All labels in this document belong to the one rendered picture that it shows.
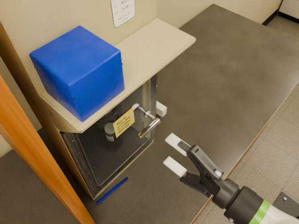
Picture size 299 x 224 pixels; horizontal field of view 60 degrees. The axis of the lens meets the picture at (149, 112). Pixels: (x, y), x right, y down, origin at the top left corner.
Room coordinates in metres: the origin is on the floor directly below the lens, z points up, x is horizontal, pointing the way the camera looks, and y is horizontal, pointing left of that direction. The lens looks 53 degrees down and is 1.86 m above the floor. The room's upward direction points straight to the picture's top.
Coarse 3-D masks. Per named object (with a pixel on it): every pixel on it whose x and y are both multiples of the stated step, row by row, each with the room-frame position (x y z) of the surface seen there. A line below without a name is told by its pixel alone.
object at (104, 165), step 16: (128, 96) 0.44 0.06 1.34; (144, 96) 0.48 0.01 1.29; (112, 112) 0.40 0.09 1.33; (144, 112) 0.48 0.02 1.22; (96, 128) 0.36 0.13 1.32; (112, 128) 0.39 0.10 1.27; (128, 128) 0.43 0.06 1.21; (80, 144) 0.32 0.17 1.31; (96, 144) 0.35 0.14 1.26; (112, 144) 0.38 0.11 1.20; (128, 144) 0.42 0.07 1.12; (144, 144) 0.48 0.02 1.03; (96, 160) 0.33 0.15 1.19; (112, 160) 0.37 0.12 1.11; (128, 160) 0.42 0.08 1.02; (96, 176) 0.32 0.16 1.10; (112, 176) 0.36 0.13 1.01
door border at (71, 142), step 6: (66, 132) 0.30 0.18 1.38; (72, 132) 0.31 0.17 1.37; (72, 138) 0.31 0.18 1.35; (66, 144) 0.29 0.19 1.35; (72, 144) 0.30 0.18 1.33; (78, 150) 0.31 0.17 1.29; (72, 156) 0.29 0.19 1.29; (78, 156) 0.30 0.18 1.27; (78, 162) 0.30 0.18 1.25; (84, 162) 0.31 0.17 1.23; (84, 168) 0.30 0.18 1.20; (84, 174) 0.30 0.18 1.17; (90, 174) 0.31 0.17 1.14; (90, 180) 0.31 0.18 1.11; (90, 186) 0.30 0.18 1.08; (96, 186) 0.31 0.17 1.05; (96, 192) 0.31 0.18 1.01
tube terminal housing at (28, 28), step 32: (0, 0) 0.31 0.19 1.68; (32, 0) 0.34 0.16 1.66; (64, 0) 0.38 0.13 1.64; (96, 0) 0.42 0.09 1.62; (0, 32) 0.32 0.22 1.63; (32, 32) 0.33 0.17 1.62; (64, 32) 0.36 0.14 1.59; (96, 32) 0.41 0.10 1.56; (128, 32) 0.47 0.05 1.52; (32, 64) 0.31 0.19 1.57; (32, 96) 0.33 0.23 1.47; (64, 160) 0.36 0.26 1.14
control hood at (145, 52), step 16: (144, 32) 0.48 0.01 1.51; (160, 32) 0.48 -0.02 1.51; (176, 32) 0.48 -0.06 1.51; (128, 48) 0.43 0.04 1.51; (144, 48) 0.43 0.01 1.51; (160, 48) 0.43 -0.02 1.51; (176, 48) 0.43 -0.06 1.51; (128, 64) 0.38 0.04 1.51; (144, 64) 0.38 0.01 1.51; (160, 64) 0.38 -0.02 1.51; (128, 80) 0.34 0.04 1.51; (144, 80) 0.34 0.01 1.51; (48, 96) 0.30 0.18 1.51; (48, 112) 0.30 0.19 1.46; (64, 112) 0.26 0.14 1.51; (96, 112) 0.26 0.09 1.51; (64, 128) 0.27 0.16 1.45; (80, 128) 0.23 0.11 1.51
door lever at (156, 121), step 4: (148, 112) 0.49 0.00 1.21; (148, 116) 0.48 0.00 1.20; (152, 116) 0.47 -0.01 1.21; (156, 120) 0.46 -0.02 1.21; (152, 124) 0.44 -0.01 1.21; (156, 124) 0.45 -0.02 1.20; (144, 128) 0.43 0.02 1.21; (148, 128) 0.43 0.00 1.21; (152, 128) 0.43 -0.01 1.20; (140, 132) 0.41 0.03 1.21; (144, 132) 0.41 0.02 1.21; (148, 132) 0.42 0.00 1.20; (140, 136) 0.40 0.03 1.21
